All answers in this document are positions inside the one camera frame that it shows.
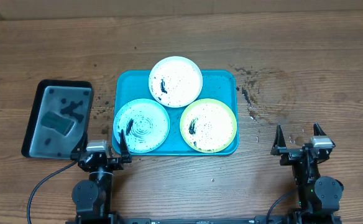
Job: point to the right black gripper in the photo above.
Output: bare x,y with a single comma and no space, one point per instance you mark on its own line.
290,155

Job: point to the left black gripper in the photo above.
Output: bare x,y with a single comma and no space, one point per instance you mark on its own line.
117,163

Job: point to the dark green sponge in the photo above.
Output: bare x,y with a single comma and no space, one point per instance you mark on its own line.
56,122

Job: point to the light blue round plate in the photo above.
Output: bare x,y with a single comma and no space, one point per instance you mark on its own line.
144,124

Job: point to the white round plate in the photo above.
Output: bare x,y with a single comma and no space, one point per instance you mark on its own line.
175,81

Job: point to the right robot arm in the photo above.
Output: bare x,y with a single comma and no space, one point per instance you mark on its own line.
318,195

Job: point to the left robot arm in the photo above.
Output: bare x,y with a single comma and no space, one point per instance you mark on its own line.
93,196

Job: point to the black water tray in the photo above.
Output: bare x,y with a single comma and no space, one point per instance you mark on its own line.
69,99

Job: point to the teal plastic serving tray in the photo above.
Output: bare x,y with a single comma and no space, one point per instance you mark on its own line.
217,84

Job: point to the yellow-green round plate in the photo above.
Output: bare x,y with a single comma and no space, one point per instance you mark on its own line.
208,125

